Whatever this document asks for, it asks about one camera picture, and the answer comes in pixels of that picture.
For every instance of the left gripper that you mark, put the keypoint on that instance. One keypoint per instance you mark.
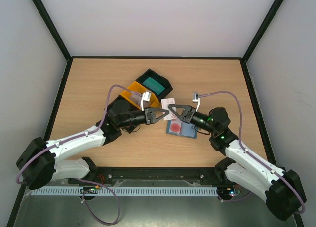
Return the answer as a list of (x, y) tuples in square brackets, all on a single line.
[(150, 116)]

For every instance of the red circle card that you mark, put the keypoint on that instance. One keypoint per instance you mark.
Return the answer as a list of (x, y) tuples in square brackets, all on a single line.
[(175, 127)]

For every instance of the teal card stack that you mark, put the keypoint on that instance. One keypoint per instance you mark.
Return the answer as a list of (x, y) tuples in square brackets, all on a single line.
[(153, 85)]

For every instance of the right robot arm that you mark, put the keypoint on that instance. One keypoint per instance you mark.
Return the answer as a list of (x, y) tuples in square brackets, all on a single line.
[(281, 190)]

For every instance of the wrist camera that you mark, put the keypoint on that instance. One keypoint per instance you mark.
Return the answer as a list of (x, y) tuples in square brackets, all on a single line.
[(196, 99), (145, 100)]

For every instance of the teal card holder wallet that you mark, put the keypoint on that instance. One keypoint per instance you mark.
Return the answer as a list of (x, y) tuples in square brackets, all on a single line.
[(187, 130)]

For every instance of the white floral card stack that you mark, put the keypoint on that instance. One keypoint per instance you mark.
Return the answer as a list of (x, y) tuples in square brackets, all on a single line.
[(136, 98)]

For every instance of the black bin with red cards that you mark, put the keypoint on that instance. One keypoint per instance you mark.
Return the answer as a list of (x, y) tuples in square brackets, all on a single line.
[(119, 100)]

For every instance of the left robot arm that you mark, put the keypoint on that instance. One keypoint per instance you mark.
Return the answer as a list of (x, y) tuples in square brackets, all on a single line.
[(44, 161)]

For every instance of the white slotted cable duct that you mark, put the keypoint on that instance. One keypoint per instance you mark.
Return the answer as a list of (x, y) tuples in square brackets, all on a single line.
[(125, 191)]

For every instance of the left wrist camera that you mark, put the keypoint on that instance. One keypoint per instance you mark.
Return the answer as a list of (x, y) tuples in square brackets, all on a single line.
[(145, 100)]

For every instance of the black metal frame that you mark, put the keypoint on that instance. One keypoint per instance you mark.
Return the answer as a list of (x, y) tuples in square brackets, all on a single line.
[(243, 61)]

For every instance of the white floral VIP card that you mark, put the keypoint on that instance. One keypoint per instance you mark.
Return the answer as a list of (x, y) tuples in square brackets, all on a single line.
[(164, 105)]

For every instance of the yellow bin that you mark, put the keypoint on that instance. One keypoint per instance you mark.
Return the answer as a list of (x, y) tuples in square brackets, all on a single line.
[(140, 89)]

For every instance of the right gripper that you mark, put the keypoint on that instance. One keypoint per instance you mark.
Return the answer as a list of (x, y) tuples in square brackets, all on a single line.
[(189, 114)]

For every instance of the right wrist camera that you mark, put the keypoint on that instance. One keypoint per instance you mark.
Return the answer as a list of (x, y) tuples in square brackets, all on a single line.
[(196, 99)]

